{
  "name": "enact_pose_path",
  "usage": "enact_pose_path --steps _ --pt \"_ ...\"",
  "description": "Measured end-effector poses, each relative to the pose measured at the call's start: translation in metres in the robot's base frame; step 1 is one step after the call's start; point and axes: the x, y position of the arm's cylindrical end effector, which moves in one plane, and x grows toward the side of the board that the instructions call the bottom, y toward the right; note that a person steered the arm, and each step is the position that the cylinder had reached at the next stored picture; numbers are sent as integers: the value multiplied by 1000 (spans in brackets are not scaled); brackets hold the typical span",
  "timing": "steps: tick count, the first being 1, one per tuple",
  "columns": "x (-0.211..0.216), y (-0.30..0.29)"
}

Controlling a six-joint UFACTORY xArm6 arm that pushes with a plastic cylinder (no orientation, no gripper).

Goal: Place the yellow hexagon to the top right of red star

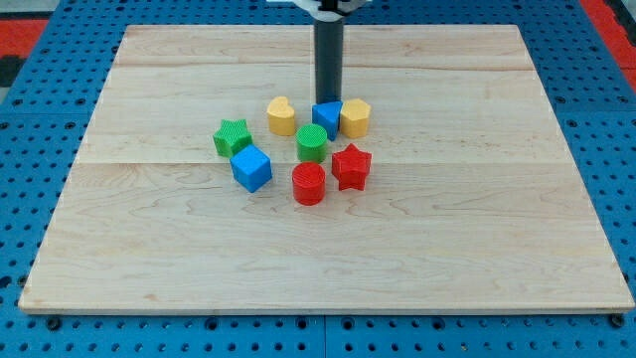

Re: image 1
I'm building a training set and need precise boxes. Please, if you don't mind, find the red star block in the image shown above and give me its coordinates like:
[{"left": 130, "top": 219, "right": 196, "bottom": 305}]
[{"left": 332, "top": 143, "right": 372, "bottom": 191}]

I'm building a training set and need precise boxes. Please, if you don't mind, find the green cylinder block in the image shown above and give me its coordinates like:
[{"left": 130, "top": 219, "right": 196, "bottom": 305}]
[{"left": 296, "top": 123, "right": 327, "bottom": 163}]

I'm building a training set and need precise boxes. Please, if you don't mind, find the blue cube block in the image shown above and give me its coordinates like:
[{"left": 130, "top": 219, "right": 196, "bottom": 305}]
[{"left": 230, "top": 144, "right": 272, "bottom": 193}]

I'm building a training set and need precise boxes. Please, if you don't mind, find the light wooden board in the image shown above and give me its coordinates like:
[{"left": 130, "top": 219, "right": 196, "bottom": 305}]
[{"left": 19, "top": 25, "right": 634, "bottom": 315}]

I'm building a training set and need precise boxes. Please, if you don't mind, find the green star block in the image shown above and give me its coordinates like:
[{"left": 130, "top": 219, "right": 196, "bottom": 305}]
[{"left": 213, "top": 118, "right": 252, "bottom": 158}]

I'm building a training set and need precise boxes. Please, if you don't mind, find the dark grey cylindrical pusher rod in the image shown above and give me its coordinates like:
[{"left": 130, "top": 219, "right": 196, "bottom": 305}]
[{"left": 313, "top": 19, "right": 344, "bottom": 103}]

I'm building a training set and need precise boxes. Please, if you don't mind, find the blue triangle block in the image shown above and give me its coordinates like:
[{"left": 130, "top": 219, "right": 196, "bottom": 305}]
[{"left": 312, "top": 101, "right": 343, "bottom": 141}]

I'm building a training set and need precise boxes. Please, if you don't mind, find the red cylinder block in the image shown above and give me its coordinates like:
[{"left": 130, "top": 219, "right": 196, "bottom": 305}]
[{"left": 292, "top": 161, "right": 326, "bottom": 206}]

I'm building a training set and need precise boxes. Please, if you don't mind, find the yellow heart block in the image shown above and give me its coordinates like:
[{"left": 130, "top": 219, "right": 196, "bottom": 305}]
[{"left": 266, "top": 96, "right": 296, "bottom": 136}]

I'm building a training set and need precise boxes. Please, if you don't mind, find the yellow hexagon block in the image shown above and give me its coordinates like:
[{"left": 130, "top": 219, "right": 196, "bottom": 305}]
[{"left": 339, "top": 98, "right": 372, "bottom": 138}]

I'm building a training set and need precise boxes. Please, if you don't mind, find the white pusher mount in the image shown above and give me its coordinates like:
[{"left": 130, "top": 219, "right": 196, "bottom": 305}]
[{"left": 267, "top": 0, "right": 372, "bottom": 22}]

